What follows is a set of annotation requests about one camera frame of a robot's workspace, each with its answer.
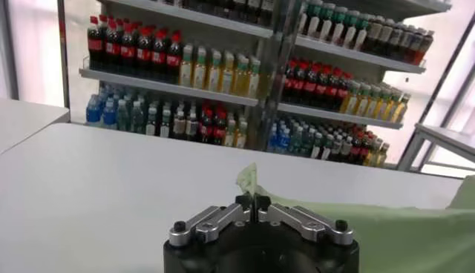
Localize dark slanted metal pole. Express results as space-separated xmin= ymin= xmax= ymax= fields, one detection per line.
xmin=417 ymin=10 xmax=475 ymax=125
xmin=56 ymin=0 xmax=72 ymax=111

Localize white metal frame table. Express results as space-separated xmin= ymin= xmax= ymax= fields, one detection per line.
xmin=396 ymin=122 xmax=475 ymax=180

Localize small white label dark bottle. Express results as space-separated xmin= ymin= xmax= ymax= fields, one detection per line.
xmin=310 ymin=132 xmax=323 ymax=159
xmin=172 ymin=107 xmax=186 ymax=140
xmin=144 ymin=103 xmax=158 ymax=137
xmin=340 ymin=136 xmax=353 ymax=163
xmin=321 ymin=134 xmax=334 ymax=161
xmin=158 ymin=105 xmax=171 ymax=138
xmin=330 ymin=135 xmax=343 ymax=162
xmin=185 ymin=107 xmax=199 ymax=141

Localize grey window frame post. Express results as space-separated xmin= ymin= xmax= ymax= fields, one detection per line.
xmin=0 ymin=0 xmax=19 ymax=101

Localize light green polo shirt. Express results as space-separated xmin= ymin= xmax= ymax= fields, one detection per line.
xmin=236 ymin=162 xmax=475 ymax=273

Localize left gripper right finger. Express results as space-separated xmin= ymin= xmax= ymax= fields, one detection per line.
xmin=255 ymin=194 xmax=356 ymax=246

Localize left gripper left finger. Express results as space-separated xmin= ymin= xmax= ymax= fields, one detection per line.
xmin=168 ymin=194 xmax=253 ymax=248

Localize green cap yellow tea bottle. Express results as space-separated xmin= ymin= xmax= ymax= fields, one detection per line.
xmin=339 ymin=80 xmax=361 ymax=115
xmin=352 ymin=83 xmax=371 ymax=116
xmin=179 ymin=43 xmax=194 ymax=88
xmin=381 ymin=88 xmax=402 ymax=122
xmin=233 ymin=54 xmax=248 ymax=96
xmin=206 ymin=48 xmax=221 ymax=92
xmin=391 ymin=93 xmax=411 ymax=124
xmin=220 ymin=50 xmax=235 ymax=94
xmin=362 ymin=85 xmax=382 ymax=118
xmin=193 ymin=46 xmax=207 ymax=90
xmin=246 ymin=56 xmax=261 ymax=99
xmin=373 ymin=87 xmax=393 ymax=120

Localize small green drink bottle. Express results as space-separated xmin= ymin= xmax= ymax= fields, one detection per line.
xmin=300 ymin=129 xmax=313 ymax=157
xmin=129 ymin=100 xmax=145 ymax=134
xmin=117 ymin=99 xmax=131 ymax=131
xmin=289 ymin=128 xmax=303 ymax=156

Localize small red cap cola bottle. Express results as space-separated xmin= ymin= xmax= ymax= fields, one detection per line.
xmin=350 ymin=135 xmax=363 ymax=165
xmin=198 ymin=107 xmax=213 ymax=144
xmin=212 ymin=110 xmax=227 ymax=145
xmin=358 ymin=137 xmax=371 ymax=166

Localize small blue water bottle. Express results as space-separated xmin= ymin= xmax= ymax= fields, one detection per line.
xmin=277 ymin=125 xmax=291 ymax=154
xmin=266 ymin=124 xmax=280 ymax=153
xmin=102 ymin=98 xmax=117 ymax=129
xmin=85 ymin=94 xmax=101 ymax=125

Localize small yellow tea bottle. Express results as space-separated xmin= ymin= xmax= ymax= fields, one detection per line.
xmin=365 ymin=139 xmax=381 ymax=167
xmin=224 ymin=117 xmax=237 ymax=147
xmin=235 ymin=119 xmax=249 ymax=149
xmin=375 ymin=142 xmax=390 ymax=168

